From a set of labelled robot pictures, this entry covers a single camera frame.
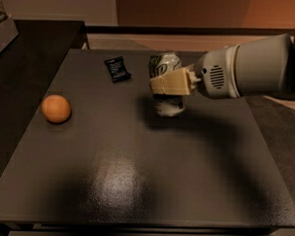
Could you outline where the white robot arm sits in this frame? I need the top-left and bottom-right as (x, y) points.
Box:
(148, 33), (295, 99)

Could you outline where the black snack packet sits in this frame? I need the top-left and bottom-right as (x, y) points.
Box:
(104, 56), (132, 82)

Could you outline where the orange fruit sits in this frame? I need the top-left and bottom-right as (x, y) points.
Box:
(41, 95), (71, 123)

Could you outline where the white green 7up can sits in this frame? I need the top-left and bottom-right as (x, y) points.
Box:
(148, 51), (189, 117)

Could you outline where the grey box at left edge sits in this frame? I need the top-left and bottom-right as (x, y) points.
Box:
(0, 0), (18, 52)

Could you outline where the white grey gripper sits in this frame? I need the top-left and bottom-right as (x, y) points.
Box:
(149, 46), (241, 99)

